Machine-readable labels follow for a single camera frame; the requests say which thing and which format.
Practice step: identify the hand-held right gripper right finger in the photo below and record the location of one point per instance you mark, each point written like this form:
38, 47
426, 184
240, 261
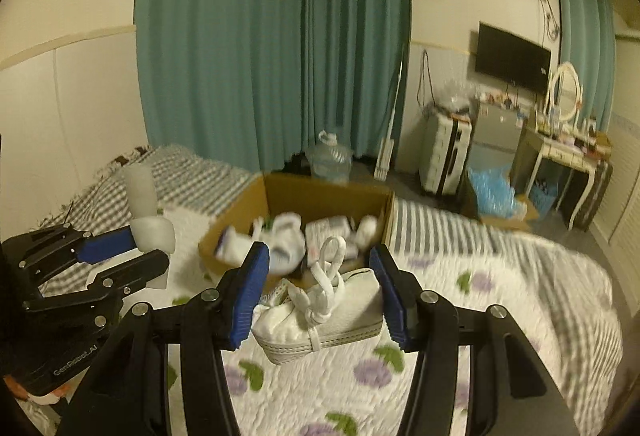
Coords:
390, 296

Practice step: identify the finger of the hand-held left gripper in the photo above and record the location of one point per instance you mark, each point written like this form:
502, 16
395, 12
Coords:
107, 243
135, 271

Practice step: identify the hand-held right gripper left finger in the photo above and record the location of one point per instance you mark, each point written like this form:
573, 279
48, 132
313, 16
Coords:
250, 296

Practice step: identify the small printed packet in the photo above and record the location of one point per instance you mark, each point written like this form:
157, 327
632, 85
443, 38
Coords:
277, 291

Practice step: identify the white canvas shoe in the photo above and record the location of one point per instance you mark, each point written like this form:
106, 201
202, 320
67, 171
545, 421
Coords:
350, 301

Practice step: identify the grey and white sock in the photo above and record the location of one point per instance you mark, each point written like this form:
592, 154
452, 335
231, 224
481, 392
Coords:
235, 248

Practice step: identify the long white sock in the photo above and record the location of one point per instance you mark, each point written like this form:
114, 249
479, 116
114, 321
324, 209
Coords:
142, 196

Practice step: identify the white shoes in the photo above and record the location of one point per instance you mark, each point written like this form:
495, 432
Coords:
282, 241

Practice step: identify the small white sock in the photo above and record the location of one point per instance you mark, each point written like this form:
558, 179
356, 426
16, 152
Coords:
367, 228

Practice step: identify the pale patterned tissue packet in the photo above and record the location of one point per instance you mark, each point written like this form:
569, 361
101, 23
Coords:
330, 231

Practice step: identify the brown cardboard box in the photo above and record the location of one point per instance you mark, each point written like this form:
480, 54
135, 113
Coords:
320, 201

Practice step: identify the brown patterned cloth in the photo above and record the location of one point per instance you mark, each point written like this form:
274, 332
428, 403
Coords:
122, 158

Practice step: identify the blue plastic bag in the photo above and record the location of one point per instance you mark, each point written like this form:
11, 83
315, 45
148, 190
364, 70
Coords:
492, 193

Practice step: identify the clear water jug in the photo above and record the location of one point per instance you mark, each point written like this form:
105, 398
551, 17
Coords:
327, 161

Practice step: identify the white slim pole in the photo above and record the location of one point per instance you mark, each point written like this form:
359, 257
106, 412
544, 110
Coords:
387, 146

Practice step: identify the white suitcase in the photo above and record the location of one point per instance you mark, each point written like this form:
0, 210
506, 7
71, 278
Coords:
445, 156

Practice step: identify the blue basket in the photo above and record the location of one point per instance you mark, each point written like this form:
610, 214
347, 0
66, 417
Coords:
544, 198

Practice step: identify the grey mini fridge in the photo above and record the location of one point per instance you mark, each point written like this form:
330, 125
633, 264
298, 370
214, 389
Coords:
497, 133

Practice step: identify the clear plastic bag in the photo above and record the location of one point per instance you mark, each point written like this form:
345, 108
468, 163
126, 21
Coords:
452, 96

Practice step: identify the white dressing table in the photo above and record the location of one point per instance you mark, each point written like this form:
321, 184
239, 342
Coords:
560, 156

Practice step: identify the cluster of small toiletries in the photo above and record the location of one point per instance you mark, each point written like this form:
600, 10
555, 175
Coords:
500, 101

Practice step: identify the dark striped suitcase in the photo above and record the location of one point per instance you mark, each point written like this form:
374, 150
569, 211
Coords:
595, 196

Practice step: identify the wide teal curtain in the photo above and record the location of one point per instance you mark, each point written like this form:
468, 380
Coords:
215, 41

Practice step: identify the cluster of cosmetics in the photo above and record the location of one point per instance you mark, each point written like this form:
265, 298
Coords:
570, 131

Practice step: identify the white oval mirror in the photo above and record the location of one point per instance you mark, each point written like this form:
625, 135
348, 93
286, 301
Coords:
565, 91

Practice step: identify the narrow teal curtain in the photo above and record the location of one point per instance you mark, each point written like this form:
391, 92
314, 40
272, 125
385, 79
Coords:
587, 46

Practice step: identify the black wall television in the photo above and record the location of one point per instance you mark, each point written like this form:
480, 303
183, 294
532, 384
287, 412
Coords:
512, 56

